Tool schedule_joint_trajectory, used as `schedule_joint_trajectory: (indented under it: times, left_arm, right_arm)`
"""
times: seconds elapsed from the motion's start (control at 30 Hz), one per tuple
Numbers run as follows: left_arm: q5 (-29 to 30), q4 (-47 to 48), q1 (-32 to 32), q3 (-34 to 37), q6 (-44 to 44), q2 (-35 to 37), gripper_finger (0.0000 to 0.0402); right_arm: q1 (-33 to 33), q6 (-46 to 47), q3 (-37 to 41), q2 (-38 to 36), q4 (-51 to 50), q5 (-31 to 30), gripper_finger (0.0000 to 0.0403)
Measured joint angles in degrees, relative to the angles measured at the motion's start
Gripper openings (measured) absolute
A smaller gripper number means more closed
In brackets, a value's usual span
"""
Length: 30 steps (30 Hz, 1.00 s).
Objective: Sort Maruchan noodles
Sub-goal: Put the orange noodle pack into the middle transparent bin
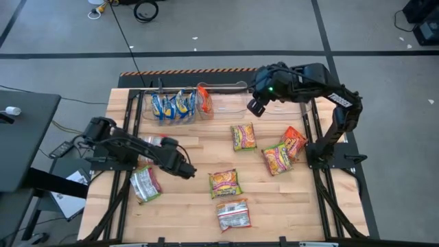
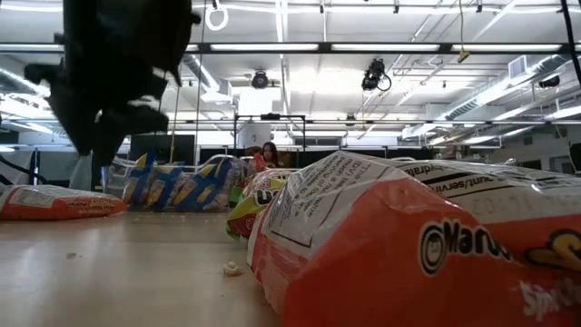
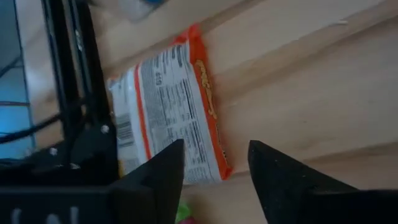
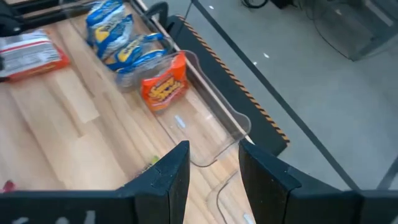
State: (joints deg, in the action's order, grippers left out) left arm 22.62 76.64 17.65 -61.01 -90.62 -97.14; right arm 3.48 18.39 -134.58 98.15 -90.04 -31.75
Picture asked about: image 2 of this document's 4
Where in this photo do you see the orange Maruchan ramen pack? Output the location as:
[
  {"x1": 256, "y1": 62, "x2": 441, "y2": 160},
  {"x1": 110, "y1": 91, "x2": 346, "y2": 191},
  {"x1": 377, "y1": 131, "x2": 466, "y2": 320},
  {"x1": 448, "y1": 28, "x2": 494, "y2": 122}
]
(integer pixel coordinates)
[
  {"x1": 246, "y1": 150, "x2": 581, "y2": 327},
  {"x1": 251, "y1": 152, "x2": 270, "y2": 176},
  {"x1": 0, "y1": 183, "x2": 128, "y2": 222}
]

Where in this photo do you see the person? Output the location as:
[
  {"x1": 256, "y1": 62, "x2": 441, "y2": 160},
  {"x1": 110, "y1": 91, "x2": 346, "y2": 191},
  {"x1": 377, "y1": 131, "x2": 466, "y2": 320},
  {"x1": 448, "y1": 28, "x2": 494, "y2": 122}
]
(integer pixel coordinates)
[{"x1": 260, "y1": 141, "x2": 282, "y2": 171}]

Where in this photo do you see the black ceiling camera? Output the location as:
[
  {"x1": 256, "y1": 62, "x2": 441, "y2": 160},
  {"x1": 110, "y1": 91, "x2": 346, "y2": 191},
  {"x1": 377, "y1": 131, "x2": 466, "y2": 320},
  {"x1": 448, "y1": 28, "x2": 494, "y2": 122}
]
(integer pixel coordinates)
[{"x1": 360, "y1": 57, "x2": 392, "y2": 93}]

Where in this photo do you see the round black ceiling device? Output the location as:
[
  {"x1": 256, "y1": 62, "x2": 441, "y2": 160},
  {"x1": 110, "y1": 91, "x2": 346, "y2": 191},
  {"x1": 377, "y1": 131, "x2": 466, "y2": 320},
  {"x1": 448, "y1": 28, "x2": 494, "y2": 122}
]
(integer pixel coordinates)
[{"x1": 251, "y1": 70, "x2": 271, "y2": 90}]

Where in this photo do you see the yellow hanging tag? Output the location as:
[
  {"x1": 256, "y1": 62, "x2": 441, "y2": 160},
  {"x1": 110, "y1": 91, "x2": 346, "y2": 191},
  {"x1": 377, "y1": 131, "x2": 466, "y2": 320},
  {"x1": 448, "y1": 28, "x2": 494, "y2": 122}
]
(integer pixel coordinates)
[{"x1": 456, "y1": 0, "x2": 472, "y2": 64}]

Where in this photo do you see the black monitor screen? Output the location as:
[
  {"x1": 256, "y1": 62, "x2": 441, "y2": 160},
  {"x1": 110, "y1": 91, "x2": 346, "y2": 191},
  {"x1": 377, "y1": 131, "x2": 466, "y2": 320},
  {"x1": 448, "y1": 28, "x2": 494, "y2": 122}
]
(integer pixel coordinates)
[{"x1": 128, "y1": 134, "x2": 197, "y2": 167}]

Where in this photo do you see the yellowish hanging rope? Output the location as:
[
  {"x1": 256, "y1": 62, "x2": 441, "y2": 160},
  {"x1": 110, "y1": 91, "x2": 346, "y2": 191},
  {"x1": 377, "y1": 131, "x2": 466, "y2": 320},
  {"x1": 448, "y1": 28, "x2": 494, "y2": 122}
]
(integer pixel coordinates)
[{"x1": 168, "y1": 85, "x2": 181, "y2": 166}]

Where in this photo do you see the black hanging cable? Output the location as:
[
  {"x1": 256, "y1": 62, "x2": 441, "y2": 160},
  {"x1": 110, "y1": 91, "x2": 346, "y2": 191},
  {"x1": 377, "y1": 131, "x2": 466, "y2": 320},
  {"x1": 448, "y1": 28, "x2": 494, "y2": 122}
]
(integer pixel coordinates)
[{"x1": 194, "y1": 20, "x2": 206, "y2": 156}]

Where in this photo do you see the grey cover sheet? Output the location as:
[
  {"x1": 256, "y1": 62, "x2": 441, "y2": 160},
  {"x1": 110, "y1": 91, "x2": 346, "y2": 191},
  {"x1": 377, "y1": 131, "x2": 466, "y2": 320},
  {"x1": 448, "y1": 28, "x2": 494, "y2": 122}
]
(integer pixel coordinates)
[{"x1": 0, "y1": 149, "x2": 93, "y2": 190}]

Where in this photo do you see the small black ceiling device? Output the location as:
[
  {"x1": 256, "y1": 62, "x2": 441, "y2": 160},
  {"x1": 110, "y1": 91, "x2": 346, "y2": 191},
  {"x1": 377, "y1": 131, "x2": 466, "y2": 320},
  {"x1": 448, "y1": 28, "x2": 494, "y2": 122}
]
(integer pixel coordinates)
[{"x1": 537, "y1": 74, "x2": 562, "y2": 90}]

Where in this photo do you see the lime chili shrimp ramen pack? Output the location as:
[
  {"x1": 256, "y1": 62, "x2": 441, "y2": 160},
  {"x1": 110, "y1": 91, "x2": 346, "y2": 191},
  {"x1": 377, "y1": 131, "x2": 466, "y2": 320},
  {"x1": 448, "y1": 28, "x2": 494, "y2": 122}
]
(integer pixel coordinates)
[{"x1": 225, "y1": 168, "x2": 294, "y2": 241}]

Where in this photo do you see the white hanging ring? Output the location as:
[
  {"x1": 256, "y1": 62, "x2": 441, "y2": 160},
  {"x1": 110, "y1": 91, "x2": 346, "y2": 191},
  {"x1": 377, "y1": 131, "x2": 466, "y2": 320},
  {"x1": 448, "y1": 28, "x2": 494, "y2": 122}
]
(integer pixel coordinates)
[{"x1": 204, "y1": 3, "x2": 230, "y2": 33}]

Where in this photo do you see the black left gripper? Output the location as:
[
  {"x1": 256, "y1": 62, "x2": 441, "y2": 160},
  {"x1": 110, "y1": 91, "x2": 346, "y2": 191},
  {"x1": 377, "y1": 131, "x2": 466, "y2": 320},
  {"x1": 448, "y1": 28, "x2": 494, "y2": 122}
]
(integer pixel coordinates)
[{"x1": 24, "y1": 0, "x2": 202, "y2": 166}]

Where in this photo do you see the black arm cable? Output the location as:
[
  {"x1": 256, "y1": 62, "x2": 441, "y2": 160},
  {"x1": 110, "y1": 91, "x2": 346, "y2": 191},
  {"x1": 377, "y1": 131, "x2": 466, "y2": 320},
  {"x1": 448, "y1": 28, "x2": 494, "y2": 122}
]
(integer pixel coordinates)
[{"x1": 559, "y1": 0, "x2": 581, "y2": 88}]

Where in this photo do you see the black overhead light bar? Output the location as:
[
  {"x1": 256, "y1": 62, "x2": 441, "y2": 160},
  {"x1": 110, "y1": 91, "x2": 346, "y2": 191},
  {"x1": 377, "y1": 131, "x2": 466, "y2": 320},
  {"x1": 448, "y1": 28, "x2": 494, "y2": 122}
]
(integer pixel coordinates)
[{"x1": 0, "y1": 42, "x2": 581, "y2": 56}]

